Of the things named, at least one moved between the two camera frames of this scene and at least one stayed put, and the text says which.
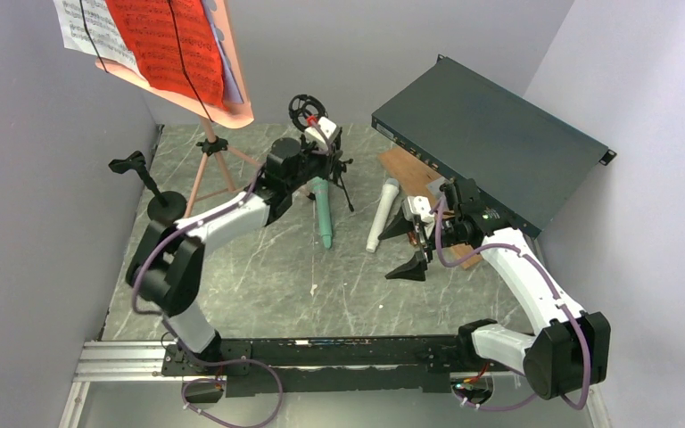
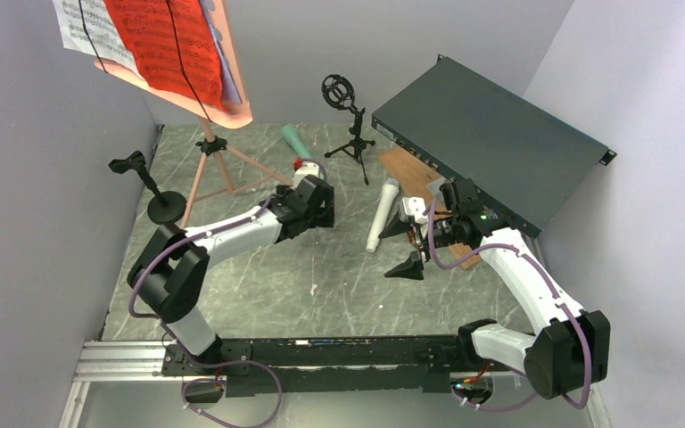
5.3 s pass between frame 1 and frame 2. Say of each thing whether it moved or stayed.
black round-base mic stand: stayed
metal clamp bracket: stayed
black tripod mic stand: moved
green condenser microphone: moved
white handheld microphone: stayed
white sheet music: stayed
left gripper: moved
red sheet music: stayed
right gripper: stayed
